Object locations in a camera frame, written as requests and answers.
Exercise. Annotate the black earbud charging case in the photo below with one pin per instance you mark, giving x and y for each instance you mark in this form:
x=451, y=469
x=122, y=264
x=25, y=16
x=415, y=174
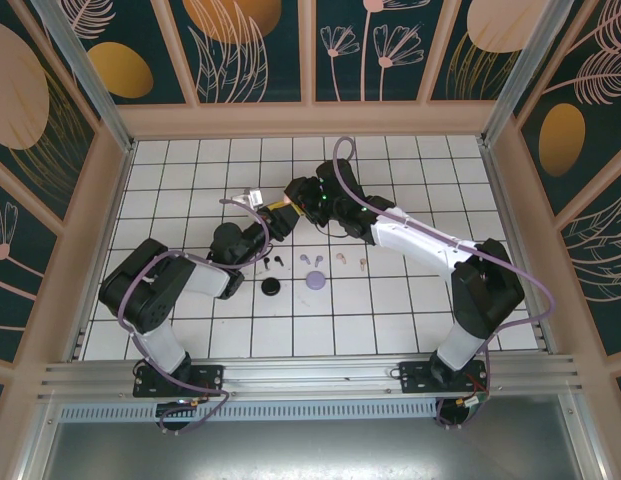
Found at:
x=271, y=286

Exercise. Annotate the purple earbud charging case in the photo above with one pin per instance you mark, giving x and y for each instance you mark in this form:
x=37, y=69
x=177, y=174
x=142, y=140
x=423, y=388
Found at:
x=316, y=280

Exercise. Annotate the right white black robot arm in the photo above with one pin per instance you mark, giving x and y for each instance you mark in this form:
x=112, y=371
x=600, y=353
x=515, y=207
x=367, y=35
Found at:
x=420, y=240

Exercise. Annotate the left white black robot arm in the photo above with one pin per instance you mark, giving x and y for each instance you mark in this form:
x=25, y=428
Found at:
x=155, y=345

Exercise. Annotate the clear vertical tube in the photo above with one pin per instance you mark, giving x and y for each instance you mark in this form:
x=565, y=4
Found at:
x=525, y=65

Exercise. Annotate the aluminium table side rail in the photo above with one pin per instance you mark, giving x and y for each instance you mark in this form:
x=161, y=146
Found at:
x=517, y=250
x=105, y=250

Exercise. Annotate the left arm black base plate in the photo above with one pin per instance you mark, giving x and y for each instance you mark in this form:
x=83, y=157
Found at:
x=210, y=380

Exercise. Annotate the aluminium mounting rail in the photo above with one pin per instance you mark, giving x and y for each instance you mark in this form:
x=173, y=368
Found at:
x=310, y=380

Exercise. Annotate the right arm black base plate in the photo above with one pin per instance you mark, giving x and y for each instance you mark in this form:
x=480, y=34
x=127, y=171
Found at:
x=415, y=380

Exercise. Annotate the aluminium corner post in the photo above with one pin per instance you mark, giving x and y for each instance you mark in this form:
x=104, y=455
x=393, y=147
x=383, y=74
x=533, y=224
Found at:
x=90, y=80

